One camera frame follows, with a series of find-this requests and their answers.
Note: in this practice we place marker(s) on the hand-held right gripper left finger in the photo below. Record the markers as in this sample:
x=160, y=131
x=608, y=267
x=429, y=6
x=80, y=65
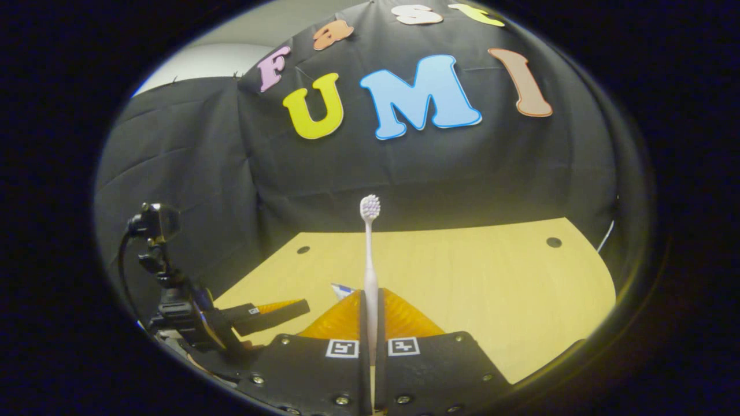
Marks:
x=312, y=375

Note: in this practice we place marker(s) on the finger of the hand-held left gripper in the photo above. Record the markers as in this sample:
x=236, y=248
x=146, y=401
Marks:
x=277, y=315

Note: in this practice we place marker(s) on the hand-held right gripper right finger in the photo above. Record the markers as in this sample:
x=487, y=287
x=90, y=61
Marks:
x=433, y=375

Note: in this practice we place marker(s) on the white toothpaste tube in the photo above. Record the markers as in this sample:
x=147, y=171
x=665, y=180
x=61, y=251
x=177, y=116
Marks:
x=342, y=290

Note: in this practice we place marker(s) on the white toothbrush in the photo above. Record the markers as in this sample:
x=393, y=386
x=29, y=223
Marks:
x=370, y=260

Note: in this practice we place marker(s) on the wooden desktop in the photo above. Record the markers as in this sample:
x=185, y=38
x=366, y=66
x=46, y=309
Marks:
x=491, y=289

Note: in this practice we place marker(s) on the black backdrop cloth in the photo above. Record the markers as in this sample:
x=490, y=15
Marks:
x=404, y=173

